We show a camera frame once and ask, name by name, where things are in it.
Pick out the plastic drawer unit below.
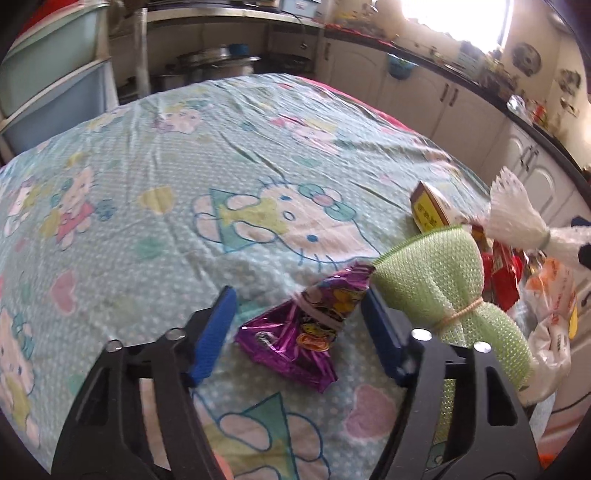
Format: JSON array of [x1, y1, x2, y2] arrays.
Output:
[[0, 0, 122, 160]]

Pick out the white upright pole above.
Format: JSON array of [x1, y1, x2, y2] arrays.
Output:
[[133, 7, 151, 100]]

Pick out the red snack packet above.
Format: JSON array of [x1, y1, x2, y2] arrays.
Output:
[[471, 224, 526, 312]]

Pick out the round wall decoration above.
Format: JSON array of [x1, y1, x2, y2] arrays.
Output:
[[512, 42, 542, 77]]

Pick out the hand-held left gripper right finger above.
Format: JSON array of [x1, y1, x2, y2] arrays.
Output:
[[361, 287, 542, 480]]

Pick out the white foam net sleeve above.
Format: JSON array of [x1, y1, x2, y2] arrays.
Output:
[[482, 167, 591, 273]]

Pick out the cartoon printed blue sheet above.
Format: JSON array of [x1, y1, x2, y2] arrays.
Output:
[[0, 74, 555, 480]]

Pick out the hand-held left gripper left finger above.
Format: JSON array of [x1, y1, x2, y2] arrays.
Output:
[[51, 285, 238, 480]]

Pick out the stacked steel pots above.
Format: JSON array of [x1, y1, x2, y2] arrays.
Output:
[[178, 44, 262, 85]]

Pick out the purple foil snack wrapper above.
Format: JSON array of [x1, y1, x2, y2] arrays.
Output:
[[235, 262, 377, 394]]

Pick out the light blue box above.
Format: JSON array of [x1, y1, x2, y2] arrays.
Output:
[[281, 0, 320, 16]]

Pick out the green foam net sleeve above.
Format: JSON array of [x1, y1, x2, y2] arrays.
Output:
[[372, 224, 536, 462]]

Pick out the bright window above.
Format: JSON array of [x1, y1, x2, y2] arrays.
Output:
[[401, 0, 514, 48]]

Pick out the white plastic bag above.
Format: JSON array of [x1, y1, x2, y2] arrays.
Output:
[[515, 256, 581, 408]]

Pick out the yellow and brown carton box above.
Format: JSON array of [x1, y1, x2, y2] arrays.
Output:
[[409, 181, 468, 234]]

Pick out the blue hanging basket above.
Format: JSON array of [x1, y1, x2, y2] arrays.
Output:
[[387, 53, 419, 80]]

